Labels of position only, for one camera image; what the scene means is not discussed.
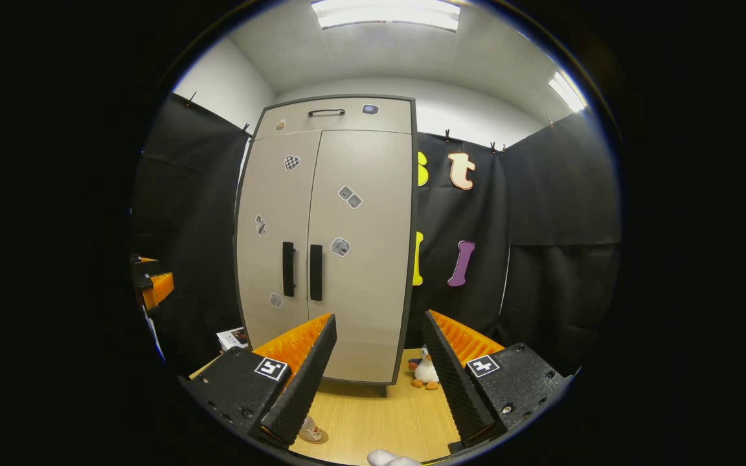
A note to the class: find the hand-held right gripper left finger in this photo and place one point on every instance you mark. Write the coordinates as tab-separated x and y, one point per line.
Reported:
305	388

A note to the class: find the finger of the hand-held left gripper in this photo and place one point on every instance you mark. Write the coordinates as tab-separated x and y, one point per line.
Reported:
160	288
145	260

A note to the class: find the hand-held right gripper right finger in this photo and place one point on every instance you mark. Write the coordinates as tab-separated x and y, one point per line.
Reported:
454	388

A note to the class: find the grey cabinet door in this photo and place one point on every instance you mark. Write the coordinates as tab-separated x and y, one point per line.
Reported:
276	194
373	291

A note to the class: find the grey cabinet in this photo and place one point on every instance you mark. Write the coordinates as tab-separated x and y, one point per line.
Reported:
413	259

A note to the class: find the grey cabinet drawer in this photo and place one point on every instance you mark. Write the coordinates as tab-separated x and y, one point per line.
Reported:
386	123

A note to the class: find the penguin plush toy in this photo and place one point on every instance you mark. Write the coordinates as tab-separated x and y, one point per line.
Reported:
425	373

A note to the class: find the blue edged white board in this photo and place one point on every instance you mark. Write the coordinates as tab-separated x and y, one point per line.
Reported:
153	333

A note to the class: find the white cover book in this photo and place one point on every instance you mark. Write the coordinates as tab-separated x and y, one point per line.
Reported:
232	338

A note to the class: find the black backdrop cloth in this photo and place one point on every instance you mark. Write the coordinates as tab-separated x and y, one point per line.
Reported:
541	226

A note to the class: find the small ceiling light panel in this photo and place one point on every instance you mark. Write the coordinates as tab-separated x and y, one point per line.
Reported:
567	90

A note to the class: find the large ceiling light panel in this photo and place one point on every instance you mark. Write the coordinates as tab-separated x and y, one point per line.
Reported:
386	14

